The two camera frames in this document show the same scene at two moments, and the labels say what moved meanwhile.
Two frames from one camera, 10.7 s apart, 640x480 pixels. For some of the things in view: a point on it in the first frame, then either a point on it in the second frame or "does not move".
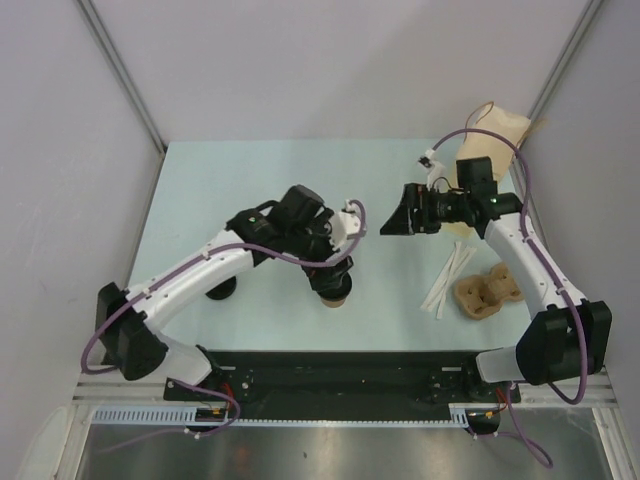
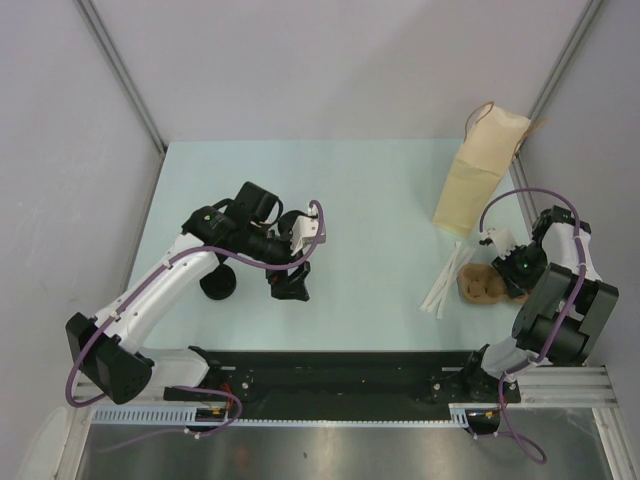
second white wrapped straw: (453, 282) does not move
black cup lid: (223, 290) does not move
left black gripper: (322, 276) -> (284, 286)
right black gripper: (404, 221) -> (518, 284)
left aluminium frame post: (129, 82) does not move
